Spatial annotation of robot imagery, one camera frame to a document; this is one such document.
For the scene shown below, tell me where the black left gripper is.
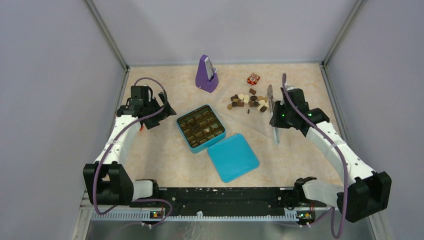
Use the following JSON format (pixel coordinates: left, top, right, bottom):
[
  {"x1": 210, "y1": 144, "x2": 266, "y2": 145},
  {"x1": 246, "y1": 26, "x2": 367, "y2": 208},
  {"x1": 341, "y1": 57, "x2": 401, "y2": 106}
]
[{"x1": 143, "y1": 91, "x2": 176, "y2": 129}]

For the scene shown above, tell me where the teal chocolate box with tray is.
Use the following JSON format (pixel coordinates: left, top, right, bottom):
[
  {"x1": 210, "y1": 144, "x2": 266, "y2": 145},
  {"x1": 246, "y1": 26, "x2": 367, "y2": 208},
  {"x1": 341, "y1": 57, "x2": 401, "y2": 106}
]
[{"x1": 176, "y1": 104, "x2": 226, "y2": 154}]

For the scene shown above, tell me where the teal box lid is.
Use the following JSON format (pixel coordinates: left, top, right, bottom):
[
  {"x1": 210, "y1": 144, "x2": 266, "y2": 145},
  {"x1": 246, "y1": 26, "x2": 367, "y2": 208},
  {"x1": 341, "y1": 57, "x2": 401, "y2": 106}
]
[{"x1": 207, "y1": 133, "x2": 260, "y2": 183}]

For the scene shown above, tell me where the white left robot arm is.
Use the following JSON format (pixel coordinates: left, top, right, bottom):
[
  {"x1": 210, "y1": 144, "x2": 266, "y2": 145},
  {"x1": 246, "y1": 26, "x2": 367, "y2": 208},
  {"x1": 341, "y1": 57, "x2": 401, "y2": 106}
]
[{"x1": 82, "y1": 85, "x2": 176, "y2": 207}]

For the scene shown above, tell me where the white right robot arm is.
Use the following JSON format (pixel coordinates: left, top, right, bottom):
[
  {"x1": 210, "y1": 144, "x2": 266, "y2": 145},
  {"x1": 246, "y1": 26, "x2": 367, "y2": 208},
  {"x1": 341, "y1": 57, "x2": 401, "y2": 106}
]
[{"x1": 269, "y1": 88, "x2": 392, "y2": 223}]

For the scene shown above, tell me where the red small candy box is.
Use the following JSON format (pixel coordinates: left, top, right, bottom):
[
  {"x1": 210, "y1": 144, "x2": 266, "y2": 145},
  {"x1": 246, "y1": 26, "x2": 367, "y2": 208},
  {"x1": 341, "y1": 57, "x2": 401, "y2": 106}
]
[{"x1": 246, "y1": 73, "x2": 261, "y2": 86}]

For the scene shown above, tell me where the purple phone stand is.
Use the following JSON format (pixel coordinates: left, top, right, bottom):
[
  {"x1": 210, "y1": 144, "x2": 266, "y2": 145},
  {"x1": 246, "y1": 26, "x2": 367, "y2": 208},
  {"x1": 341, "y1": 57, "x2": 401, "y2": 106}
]
[{"x1": 195, "y1": 54, "x2": 219, "y2": 93}]

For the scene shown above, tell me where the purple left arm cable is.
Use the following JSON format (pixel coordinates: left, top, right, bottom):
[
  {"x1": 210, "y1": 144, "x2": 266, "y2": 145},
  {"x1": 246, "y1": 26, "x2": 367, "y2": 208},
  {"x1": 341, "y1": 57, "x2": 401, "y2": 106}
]
[{"x1": 92, "y1": 77, "x2": 175, "y2": 229}]

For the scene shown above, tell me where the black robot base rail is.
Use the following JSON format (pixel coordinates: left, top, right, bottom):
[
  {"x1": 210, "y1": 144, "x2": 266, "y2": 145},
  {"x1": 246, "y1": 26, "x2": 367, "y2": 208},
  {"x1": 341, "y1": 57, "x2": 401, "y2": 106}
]
[{"x1": 129, "y1": 187, "x2": 326, "y2": 222}]

